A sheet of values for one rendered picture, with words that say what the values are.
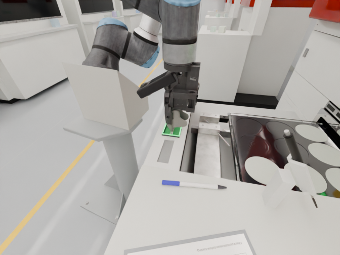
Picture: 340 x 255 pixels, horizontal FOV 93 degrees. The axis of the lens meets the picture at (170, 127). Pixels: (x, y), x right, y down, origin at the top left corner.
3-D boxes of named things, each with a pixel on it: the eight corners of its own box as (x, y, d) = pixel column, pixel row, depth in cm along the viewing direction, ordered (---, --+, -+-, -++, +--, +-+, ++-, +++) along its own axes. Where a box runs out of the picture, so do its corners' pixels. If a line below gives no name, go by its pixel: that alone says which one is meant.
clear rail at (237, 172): (230, 114, 71) (230, 112, 71) (242, 192, 42) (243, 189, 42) (226, 114, 72) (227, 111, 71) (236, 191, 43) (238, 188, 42)
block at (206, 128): (218, 130, 64) (220, 124, 62) (218, 135, 62) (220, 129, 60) (198, 127, 65) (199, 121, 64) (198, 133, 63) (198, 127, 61)
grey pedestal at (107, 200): (80, 206, 128) (20, 124, 77) (115, 165, 160) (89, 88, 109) (135, 235, 113) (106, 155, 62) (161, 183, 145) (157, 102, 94)
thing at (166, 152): (194, 106, 90) (196, 82, 81) (177, 201, 48) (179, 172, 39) (177, 104, 92) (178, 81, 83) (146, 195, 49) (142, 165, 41)
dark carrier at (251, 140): (320, 125, 64) (321, 124, 64) (396, 213, 38) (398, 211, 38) (230, 116, 70) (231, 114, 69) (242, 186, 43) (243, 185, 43)
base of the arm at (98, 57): (72, 63, 63) (79, 39, 63) (95, 78, 78) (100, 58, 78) (107, 70, 60) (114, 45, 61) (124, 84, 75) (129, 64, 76)
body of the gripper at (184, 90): (194, 115, 42) (199, 68, 34) (161, 112, 43) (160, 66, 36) (196, 101, 47) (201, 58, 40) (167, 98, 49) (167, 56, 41)
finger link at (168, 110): (170, 127, 45) (170, 99, 39) (165, 127, 45) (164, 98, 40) (173, 118, 48) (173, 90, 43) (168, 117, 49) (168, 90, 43)
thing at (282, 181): (289, 196, 34) (328, 152, 26) (297, 214, 31) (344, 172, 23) (258, 190, 35) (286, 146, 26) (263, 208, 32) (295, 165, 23)
